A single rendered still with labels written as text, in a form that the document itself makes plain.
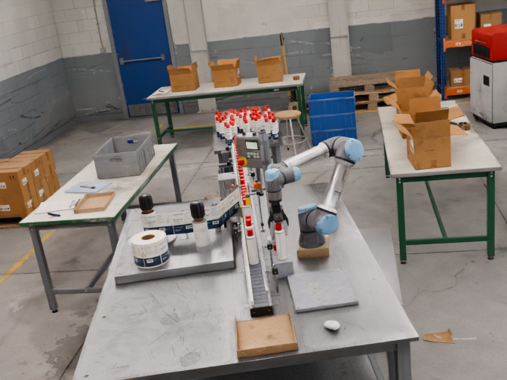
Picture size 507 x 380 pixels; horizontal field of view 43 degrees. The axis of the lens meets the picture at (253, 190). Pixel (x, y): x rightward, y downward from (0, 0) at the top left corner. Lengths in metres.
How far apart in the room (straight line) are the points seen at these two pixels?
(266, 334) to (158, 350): 0.49
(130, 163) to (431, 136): 2.49
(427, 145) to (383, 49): 6.29
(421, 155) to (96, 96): 8.10
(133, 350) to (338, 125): 5.92
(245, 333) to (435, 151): 2.53
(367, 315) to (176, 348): 0.88
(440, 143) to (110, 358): 3.00
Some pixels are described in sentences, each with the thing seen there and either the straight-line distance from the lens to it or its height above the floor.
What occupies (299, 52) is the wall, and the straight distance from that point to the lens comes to 11.18.
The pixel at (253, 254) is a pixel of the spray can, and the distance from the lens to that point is 3.47.
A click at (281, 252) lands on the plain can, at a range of 3.40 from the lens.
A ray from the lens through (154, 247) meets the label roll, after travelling 3.63.
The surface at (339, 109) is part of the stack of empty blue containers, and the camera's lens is 8.46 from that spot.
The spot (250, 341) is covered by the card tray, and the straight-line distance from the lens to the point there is 2.95.
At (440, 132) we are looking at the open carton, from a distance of 4.98.
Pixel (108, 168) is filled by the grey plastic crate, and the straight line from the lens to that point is 5.69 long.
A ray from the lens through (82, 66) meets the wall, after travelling 12.11.
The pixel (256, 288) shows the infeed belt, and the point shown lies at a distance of 3.27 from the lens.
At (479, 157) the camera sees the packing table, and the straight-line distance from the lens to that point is 5.27.
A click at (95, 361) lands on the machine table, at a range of 3.07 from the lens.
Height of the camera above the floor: 2.43
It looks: 20 degrees down
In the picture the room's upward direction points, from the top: 7 degrees counter-clockwise
